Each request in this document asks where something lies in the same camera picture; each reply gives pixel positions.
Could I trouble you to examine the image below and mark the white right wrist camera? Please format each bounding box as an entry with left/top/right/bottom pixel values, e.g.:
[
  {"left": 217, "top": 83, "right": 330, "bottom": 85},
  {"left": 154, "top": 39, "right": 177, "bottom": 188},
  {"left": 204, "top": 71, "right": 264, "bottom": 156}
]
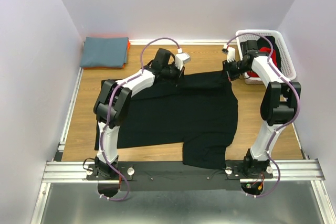
[{"left": 222, "top": 44, "right": 236, "bottom": 63}]

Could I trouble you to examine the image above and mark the white plastic laundry basket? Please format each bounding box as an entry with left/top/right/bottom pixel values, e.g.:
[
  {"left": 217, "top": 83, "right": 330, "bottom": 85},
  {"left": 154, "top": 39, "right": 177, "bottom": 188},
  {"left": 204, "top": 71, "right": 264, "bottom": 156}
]
[{"left": 236, "top": 29, "right": 297, "bottom": 80}]

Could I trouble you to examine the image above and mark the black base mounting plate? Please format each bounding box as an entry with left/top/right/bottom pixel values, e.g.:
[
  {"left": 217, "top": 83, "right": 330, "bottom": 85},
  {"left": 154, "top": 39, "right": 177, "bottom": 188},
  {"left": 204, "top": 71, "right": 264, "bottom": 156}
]
[{"left": 82, "top": 161, "right": 273, "bottom": 198}]

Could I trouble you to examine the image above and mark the red t-shirt in basket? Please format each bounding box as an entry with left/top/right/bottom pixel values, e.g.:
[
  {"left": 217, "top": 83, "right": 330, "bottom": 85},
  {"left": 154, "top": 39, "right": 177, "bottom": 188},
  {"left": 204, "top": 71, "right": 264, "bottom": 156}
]
[{"left": 246, "top": 46, "right": 278, "bottom": 78}]

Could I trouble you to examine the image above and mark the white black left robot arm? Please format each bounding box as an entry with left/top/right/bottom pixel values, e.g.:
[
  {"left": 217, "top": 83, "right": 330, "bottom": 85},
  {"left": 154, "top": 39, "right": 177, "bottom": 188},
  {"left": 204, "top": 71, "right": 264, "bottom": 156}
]
[{"left": 93, "top": 48, "right": 191, "bottom": 178}]

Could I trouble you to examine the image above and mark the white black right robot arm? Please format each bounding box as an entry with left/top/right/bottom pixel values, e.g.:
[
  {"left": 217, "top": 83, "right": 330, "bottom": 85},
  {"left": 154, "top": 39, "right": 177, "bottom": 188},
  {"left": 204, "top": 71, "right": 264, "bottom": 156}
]
[{"left": 222, "top": 42, "right": 301, "bottom": 178}]

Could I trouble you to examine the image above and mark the aluminium frame rail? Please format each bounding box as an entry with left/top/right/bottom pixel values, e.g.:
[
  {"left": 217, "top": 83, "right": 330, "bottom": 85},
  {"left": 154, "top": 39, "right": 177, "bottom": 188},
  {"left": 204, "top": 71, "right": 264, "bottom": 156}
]
[{"left": 30, "top": 68, "right": 336, "bottom": 224}]

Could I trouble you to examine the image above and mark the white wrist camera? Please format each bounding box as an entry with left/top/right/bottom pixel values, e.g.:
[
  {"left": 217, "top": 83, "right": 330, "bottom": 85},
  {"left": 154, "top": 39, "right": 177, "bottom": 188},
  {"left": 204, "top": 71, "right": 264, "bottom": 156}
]
[
  {"left": 175, "top": 48, "right": 191, "bottom": 70},
  {"left": 222, "top": 44, "right": 236, "bottom": 63}
]

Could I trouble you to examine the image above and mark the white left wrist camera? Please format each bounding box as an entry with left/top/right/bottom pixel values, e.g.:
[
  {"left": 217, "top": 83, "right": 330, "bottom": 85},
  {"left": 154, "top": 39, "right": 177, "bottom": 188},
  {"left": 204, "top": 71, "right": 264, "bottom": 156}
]
[{"left": 175, "top": 48, "right": 191, "bottom": 70}]

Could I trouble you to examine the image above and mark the black t-shirt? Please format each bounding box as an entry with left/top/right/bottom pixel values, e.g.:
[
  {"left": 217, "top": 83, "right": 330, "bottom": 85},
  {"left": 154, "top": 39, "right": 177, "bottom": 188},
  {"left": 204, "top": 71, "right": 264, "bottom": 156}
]
[{"left": 94, "top": 69, "right": 239, "bottom": 169}]

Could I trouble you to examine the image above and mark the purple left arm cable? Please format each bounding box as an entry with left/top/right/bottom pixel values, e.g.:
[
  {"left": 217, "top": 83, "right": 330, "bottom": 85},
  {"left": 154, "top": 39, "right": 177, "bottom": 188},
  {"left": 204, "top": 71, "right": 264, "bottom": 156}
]
[{"left": 98, "top": 37, "right": 183, "bottom": 202}]

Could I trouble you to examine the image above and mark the folded blue t-shirt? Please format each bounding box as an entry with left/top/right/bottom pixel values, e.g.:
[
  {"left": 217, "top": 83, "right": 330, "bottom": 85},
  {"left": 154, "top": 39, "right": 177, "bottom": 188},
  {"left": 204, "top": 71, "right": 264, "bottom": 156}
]
[{"left": 79, "top": 37, "right": 129, "bottom": 69}]

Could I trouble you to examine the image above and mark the black garment in basket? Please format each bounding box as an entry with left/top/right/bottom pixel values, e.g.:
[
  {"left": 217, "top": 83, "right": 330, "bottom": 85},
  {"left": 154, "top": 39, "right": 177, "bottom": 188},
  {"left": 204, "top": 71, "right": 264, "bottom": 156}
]
[{"left": 244, "top": 35, "right": 286, "bottom": 78}]

